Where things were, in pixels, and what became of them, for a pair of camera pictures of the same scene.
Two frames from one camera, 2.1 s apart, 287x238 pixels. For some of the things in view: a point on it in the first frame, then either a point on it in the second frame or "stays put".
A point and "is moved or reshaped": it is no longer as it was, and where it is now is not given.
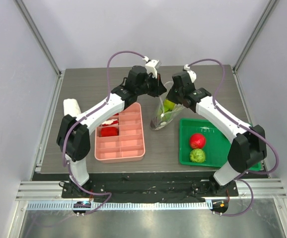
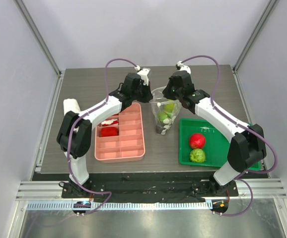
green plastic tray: x=205 y=143 stays put
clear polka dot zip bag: x=166 y=111 is moved or reshaped
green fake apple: x=197 y=155 stays put
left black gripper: x=159 y=88 -> x=148 y=96
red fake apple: x=197 y=141 stays put
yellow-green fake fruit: x=168 y=105 -> x=162 y=116
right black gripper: x=174 y=92 stays put
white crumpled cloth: x=71 y=107 stays put
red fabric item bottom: x=108 y=131 stays put
